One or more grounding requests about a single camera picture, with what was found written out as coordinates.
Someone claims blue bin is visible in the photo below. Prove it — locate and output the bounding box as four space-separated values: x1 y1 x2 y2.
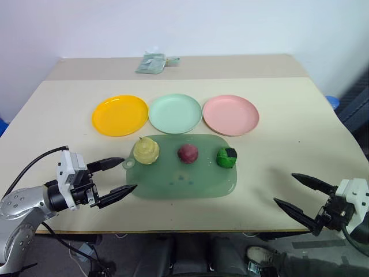
0 115 10 136

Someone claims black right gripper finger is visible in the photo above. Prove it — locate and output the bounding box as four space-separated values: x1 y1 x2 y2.
291 173 338 199
273 197 325 237

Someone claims light green plate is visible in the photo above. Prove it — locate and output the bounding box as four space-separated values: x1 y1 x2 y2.
148 93 202 135

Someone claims yellow plate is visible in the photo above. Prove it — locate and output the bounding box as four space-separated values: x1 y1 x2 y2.
92 94 149 137

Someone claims yellow pear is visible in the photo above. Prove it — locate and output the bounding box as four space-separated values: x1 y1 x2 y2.
133 136 160 166

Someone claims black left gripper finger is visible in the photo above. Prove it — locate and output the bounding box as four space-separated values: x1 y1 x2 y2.
94 184 138 209
86 157 126 174

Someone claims blue round object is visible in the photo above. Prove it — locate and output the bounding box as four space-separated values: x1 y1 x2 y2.
326 95 341 110

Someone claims dark red round fruit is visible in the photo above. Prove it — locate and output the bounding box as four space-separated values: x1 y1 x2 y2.
177 144 199 164

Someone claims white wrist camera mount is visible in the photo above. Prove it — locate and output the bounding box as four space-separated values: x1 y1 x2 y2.
55 149 87 211
336 178 369 240

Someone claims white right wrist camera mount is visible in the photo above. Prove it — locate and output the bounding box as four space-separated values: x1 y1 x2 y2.
336 178 369 240

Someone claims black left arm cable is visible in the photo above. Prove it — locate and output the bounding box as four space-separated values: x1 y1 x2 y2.
4 146 70 200

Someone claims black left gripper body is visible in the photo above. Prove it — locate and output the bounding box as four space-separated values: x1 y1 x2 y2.
68 168 101 208

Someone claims green patterned packet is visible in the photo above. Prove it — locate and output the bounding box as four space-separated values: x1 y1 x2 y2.
134 51 167 75

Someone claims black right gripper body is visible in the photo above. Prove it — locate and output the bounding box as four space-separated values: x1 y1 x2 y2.
314 192 357 231

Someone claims green fruit with black patch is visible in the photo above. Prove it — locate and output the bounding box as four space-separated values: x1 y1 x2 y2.
216 147 238 169

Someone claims white shoe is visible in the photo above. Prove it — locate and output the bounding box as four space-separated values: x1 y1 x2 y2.
246 245 280 268

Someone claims translucent green cutting board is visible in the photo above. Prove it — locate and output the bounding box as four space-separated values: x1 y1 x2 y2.
122 133 239 200

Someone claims pink plate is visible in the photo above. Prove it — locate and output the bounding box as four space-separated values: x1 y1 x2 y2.
202 95 260 137

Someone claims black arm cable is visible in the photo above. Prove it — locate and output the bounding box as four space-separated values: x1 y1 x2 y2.
4 146 70 200
340 224 369 257

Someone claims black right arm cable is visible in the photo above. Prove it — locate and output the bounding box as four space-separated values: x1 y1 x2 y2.
340 224 369 257

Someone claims dark office chair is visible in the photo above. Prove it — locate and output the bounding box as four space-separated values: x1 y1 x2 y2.
336 65 369 162

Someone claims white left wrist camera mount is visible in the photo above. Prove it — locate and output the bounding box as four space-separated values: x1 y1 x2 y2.
55 149 87 211

